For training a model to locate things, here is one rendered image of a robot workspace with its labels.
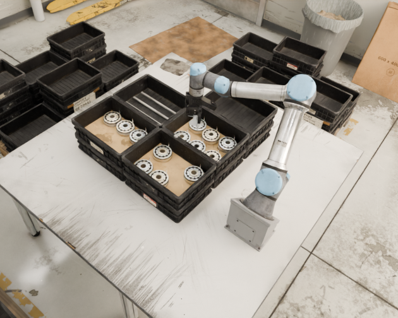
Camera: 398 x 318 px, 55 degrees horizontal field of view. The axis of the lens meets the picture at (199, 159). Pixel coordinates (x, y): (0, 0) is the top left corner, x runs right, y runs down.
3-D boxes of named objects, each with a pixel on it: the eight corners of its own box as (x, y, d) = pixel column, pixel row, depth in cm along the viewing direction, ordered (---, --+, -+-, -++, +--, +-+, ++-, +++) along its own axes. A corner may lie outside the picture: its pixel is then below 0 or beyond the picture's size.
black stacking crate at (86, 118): (160, 142, 218) (160, 127, 209) (121, 171, 202) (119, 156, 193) (113, 110, 233) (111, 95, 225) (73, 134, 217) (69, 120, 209)
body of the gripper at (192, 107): (184, 108, 198) (185, 88, 190) (201, 107, 199) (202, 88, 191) (186, 117, 193) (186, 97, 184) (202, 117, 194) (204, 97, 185)
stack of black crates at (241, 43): (277, 77, 380) (285, 47, 355) (261, 91, 364) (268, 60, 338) (244, 60, 395) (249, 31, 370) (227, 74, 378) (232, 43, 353)
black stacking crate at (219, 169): (247, 149, 219) (250, 135, 210) (215, 178, 203) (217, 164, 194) (194, 117, 234) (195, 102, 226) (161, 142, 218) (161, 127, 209)
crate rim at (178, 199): (217, 167, 195) (218, 164, 194) (178, 203, 179) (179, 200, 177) (160, 130, 211) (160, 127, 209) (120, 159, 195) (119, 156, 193)
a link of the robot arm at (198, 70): (202, 72, 173) (186, 66, 176) (201, 92, 181) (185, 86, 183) (210, 65, 178) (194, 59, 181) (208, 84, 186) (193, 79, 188)
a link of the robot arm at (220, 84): (233, 82, 183) (213, 74, 186) (227, 76, 172) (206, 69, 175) (227, 97, 183) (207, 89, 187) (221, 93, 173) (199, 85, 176)
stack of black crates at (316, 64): (315, 93, 367) (330, 52, 332) (299, 110, 348) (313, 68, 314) (277, 75, 382) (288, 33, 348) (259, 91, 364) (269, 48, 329)
